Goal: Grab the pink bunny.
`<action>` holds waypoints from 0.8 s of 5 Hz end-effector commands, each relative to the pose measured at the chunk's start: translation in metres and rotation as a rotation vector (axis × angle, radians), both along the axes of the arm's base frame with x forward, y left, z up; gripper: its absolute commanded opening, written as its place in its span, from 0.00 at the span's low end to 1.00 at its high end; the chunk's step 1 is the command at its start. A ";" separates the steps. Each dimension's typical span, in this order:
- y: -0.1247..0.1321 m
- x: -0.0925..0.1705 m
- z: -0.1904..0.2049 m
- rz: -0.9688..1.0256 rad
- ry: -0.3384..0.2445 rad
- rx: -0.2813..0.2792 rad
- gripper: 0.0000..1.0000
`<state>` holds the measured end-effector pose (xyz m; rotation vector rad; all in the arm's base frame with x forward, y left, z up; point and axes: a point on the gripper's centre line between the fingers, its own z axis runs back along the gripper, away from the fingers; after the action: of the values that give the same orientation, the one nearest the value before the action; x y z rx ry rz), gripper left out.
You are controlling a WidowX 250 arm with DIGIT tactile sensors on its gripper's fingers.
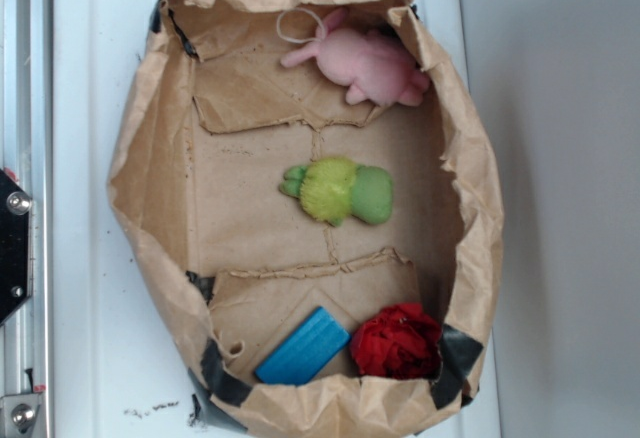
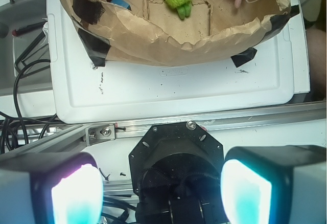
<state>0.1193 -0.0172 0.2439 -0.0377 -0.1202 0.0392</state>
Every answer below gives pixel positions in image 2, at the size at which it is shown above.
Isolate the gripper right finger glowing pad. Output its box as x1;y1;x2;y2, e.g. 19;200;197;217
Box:
220;145;326;223

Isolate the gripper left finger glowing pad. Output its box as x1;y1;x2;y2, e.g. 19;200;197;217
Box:
1;152;103;223

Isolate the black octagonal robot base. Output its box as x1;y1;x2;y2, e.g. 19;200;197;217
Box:
129;121;228;223

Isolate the white plastic tray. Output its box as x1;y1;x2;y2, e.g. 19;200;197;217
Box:
46;0;310;123

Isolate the red black pen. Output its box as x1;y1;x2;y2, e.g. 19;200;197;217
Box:
12;21;45;37

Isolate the brown paper bag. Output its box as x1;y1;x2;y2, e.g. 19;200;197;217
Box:
60;0;299;66

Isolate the blue wooden block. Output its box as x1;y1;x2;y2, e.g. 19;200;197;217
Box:
110;0;131;11

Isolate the aluminium extrusion rail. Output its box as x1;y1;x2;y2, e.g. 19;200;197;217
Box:
7;101;326;158

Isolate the metal corner bracket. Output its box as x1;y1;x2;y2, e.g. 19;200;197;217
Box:
85;124;116;146

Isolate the black cables bundle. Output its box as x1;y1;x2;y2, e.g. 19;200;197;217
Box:
0;21;59;155

